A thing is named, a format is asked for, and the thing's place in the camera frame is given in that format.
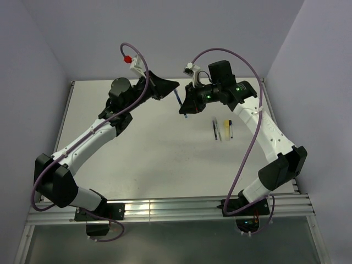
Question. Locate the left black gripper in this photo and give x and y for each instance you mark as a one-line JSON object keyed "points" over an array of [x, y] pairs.
{"points": [[159, 88]]}

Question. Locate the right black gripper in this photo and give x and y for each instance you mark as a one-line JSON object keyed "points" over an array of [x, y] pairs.
{"points": [[192, 104]]}

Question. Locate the blue barrel pen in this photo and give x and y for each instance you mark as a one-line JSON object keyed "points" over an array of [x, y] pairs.
{"points": [[179, 101]]}

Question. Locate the yellow highlighter pen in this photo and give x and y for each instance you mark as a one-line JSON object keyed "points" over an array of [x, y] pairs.
{"points": [[226, 130]]}

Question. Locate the thin white pen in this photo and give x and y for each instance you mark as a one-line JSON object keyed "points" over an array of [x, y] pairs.
{"points": [[230, 129]]}

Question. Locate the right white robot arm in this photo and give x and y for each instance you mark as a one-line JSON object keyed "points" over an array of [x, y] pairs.
{"points": [[285, 160]]}

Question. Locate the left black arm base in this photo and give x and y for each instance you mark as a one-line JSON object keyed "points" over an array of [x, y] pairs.
{"points": [[99, 221]]}

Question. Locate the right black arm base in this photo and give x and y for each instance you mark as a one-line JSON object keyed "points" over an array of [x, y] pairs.
{"points": [[250, 218]]}

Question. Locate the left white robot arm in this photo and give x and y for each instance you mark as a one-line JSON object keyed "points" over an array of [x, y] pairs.
{"points": [[54, 174]]}

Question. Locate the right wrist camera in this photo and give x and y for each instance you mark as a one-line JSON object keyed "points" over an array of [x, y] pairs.
{"points": [[192, 71]]}

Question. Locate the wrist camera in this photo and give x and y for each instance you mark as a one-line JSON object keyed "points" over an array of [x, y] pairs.
{"points": [[135, 65], [192, 71]]}

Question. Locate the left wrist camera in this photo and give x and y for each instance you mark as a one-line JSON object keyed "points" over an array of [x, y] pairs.
{"points": [[135, 65]]}

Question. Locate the aluminium rail frame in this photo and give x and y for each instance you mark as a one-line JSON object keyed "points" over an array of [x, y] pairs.
{"points": [[171, 174]]}

